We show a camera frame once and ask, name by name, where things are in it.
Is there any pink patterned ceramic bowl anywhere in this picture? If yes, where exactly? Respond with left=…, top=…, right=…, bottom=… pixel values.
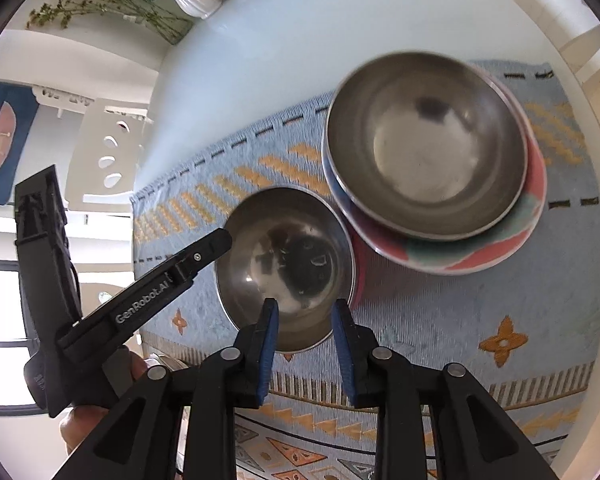
left=324, top=69, right=549, bottom=276

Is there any pink steel bowl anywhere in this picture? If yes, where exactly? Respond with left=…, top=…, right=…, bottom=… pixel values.
left=214, top=186, right=360, bottom=354

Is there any blue steel bowl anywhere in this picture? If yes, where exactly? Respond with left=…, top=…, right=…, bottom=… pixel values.
left=324, top=51, right=529, bottom=242

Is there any person's left hand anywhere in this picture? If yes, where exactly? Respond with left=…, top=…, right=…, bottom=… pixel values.
left=59, top=352, right=148, bottom=455

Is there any white chair far left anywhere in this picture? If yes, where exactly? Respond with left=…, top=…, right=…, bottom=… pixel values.
left=64, top=99, right=147, bottom=214

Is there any blue woven table runner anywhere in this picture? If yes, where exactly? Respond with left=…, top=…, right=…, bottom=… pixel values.
left=131, top=61, right=600, bottom=479

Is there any dried flower bouquet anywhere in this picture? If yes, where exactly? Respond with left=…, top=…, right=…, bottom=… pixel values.
left=26, top=0, right=194, bottom=46

